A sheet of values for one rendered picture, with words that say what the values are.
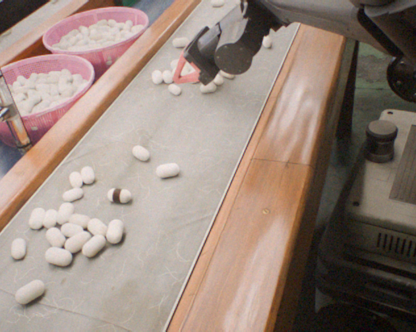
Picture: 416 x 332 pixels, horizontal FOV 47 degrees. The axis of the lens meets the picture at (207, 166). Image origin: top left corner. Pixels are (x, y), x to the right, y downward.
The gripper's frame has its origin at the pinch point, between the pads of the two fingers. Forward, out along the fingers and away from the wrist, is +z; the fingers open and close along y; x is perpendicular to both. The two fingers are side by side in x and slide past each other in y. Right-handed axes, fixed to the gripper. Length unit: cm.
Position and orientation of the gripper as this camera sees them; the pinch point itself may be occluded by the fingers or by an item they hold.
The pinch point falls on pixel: (177, 78)
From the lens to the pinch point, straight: 89.6
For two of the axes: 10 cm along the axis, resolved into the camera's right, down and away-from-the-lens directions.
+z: -6.5, 3.9, 6.5
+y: -3.2, 6.4, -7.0
